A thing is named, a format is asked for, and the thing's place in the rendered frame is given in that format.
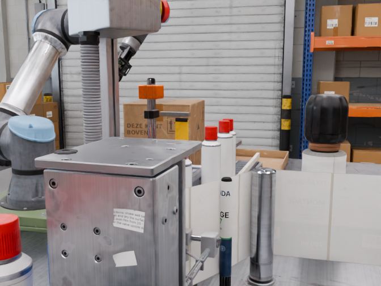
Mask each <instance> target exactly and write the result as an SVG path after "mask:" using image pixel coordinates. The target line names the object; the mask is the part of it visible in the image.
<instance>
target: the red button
mask: <svg viewBox="0 0 381 286"><path fill-rule="evenodd" d="M161 3H162V14H161V23H164V22H166V21H167V19H168V17H169V15H170V7H169V5H168V3H167V1H165V0H161Z"/></svg>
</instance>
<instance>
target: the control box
mask: <svg viewBox="0 0 381 286"><path fill-rule="evenodd" d="M67 6H68V20H69V35H70V36H71V37H80V36H79V35H78V32H79V31H96V32H100V36H99V38H104V37H107V38H111V39H119V38H123V37H130V36H137V35H144V34H148V33H155V32H158V31H159V30H160V29H161V14H162V3H161V0H67Z"/></svg>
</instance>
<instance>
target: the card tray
mask: <svg viewBox="0 0 381 286"><path fill-rule="evenodd" d="M256 153H260V158H259V159H258V160H257V161H259V162H262V163H263V167H269V168H273V169H275V170H284V168H285V166H286V164H287V162H288V159H289V151H278V150H257V149H237V148H236V161H238V160H243V161H250V160H251V159H252V157H253V156H254V155H255V154H256Z"/></svg>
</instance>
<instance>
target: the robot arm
mask: <svg viewBox="0 0 381 286"><path fill-rule="evenodd" d="M31 27H32V28H33V30H32V34H33V35H32V40H33V42H34V44H33V46H32V48H31V49H30V51H29V53H28V54H27V57H26V58H25V60H24V62H23V63H22V65H21V67H20V69H19V71H18V72H17V74H16V76H15V78H14V80H13V81H12V83H11V85H10V87H9V89H8V90H7V92H6V94H5V95H4V97H3V99H2V101H1V103H0V159H3V160H7V161H11V167H12V178H11V182H10V185H9V190H8V193H7V203H8V204H10V205H12V206H16V207H39V206H44V205H45V187H44V170H45V169H46V168H39V167H36V166H35V159H36V158H38V157H42V156H45V155H48V154H52V153H54V152H55V151H56V146H55V138H56V134H55V132H54V124H53V123H52V121H50V120H49V119H47V118H44V117H39V116H29V114H30V112H31V110H32V108H33V106H34V104H35V103H36V101H37V99H38V97H39V95H40V93H41V91H42V89H43V87H44V85H45V83H46V81H47V79H48V77H49V76H50V74H51V72H52V70H53V68H54V66H55V64H56V62H57V60H58V58H59V57H63V56H65V55H66V54H67V52H68V50H69V48H70V46H71V45H80V43H79V38H78V37H71V36H70V35H69V20H68V8H64V9H47V10H43V11H40V12H39V13H37V14H36V16H35V17H34V19H33V21H32V26H31ZM147 35H148V34H144V35H137V36H130V37H125V38H124V39H123V41H122V42H121V45H120V46H119V47H120V49H121V50H122V51H119V52H118V84H119V82H120V81H121V80H122V77H123V76H126V75H127V74H128V72H129V70H130V69H131V67H132V66H131V65H130V63H129V61H130V59H131V57H133V56H134V55H135V54H136V53H137V51H138V50H139V48H140V46H141V45H142V43H143V41H144V40H145V38H146V37H147ZM128 69H129V70H128ZM127 70H128V72H127ZM126 72H127V73H126ZM119 86H120V84H119Z"/></svg>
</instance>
